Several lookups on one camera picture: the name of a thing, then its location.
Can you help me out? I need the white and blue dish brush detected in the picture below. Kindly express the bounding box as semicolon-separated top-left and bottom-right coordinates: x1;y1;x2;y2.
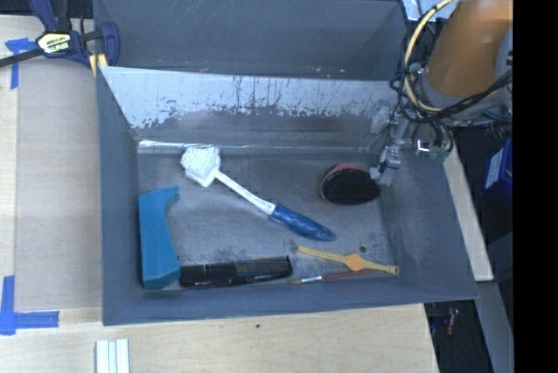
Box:
180;145;338;243

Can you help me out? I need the black comb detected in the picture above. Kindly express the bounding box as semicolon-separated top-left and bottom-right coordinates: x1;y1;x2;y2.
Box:
178;254;295;289

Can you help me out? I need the black and red oval brush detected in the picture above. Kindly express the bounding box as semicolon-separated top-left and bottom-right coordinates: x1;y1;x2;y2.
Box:
319;162;382;207

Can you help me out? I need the teal angled block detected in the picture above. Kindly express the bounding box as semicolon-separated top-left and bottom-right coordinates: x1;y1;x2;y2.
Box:
137;185;182;291

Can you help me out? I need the grey metal bin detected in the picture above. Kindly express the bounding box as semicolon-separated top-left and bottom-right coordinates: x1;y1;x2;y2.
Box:
91;0;481;327

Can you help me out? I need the thin red paintbrush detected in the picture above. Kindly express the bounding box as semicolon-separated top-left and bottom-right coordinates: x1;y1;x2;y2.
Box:
289;268;385;286

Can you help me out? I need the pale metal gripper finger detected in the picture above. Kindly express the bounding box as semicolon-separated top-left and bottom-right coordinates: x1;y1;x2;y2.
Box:
369;148;388;181
378;146;402;188

